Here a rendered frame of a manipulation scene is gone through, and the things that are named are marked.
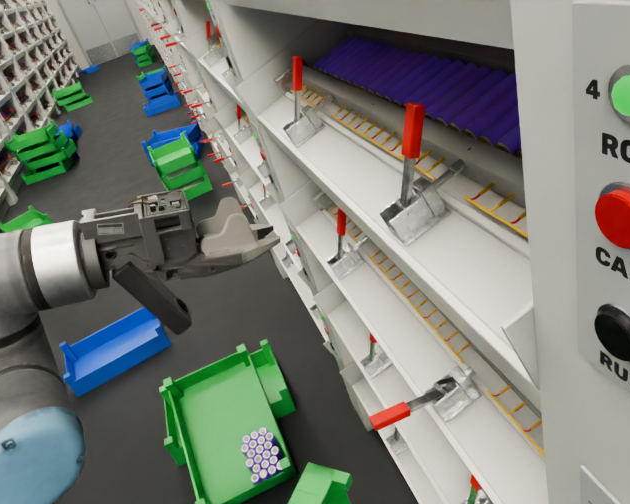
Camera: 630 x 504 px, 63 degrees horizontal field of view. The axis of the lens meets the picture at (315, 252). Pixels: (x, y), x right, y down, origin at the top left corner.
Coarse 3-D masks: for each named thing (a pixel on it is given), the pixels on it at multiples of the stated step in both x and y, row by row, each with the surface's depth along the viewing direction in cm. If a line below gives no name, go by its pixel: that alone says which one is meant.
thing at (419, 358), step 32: (320, 192) 83; (320, 224) 81; (352, 224) 76; (320, 256) 75; (384, 256) 67; (352, 288) 66; (384, 288) 63; (416, 288) 60; (384, 320) 59; (416, 320) 57; (416, 352) 54; (416, 384) 51; (480, 416) 45; (480, 448) 43; (512, 448) 42; (480, 480) 41; (512, 480) 40; (544, 480) 39
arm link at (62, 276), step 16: (64, 224) 55; (32, 240) 53; (48, 240) 53; (64, 240) 53; (80, 240) 55; (32, 256) 52; (48, 256) 52; (64, 256) 53; (80, 256) 54; (48, 272) 52; (64, 272) 53; (80, 272) 53; (48, 288) 53; (64, 288) 53; (80, 288) 54; (64, 304) 56
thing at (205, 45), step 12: (204, 36) 132; (216, 36) 131; (192, 48) 132; (204, 48) 133; (216, 48) 117; (204, 60) 119; (216, 60) 118; (216, 72) 111; (228, 72) 95; (228, 84) 81
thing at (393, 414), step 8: (432, 392) 46; (440, 392) 46; (416, 400) 46; (424, 400) 46; (432, 400) 46; (392, 408) 46; (400, 408) 45; (408, 408) 45; (416, 408) 45; (376, 416) 45; (384, 416) 45; (392, 416) 45; (400, 416) 45; (408, 416) 45; (376, 424) 45; (384, 424) 45
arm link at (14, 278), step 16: (0, 240) 53; (16, 240) 53; (0, 256) 51; (16, 256) 52; (0, 272) 51; (16, 272) 51; (32, 272) 52; (0, 288) 51; (16, 288) 52; (32, 288) 52; (0, 304) 52; (16, 304) 53; (32, 304) 53; (48, 304) 54; (0, 320) 53; (16, 320) 54; (32, 320) 56; (0, 336) 53
